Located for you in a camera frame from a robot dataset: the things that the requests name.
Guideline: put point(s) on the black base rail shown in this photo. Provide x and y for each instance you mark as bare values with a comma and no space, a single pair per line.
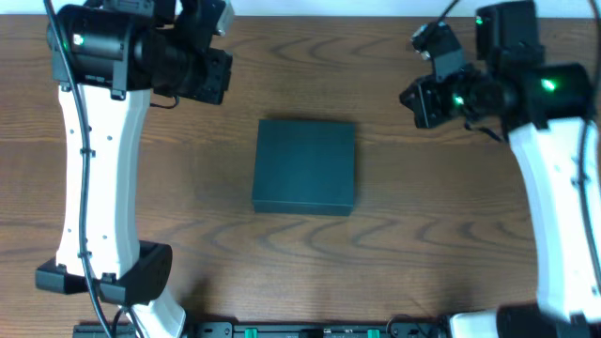
398,329

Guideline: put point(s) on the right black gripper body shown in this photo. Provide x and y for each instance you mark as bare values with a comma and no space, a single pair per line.
423,104

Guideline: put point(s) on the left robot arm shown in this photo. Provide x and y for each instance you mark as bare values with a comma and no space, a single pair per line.
109,59

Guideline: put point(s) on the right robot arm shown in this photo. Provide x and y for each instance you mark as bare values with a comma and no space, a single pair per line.
547,115

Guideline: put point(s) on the black box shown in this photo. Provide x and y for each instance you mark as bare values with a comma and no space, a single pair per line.
304,167

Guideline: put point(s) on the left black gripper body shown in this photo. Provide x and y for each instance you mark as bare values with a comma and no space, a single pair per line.
180,76

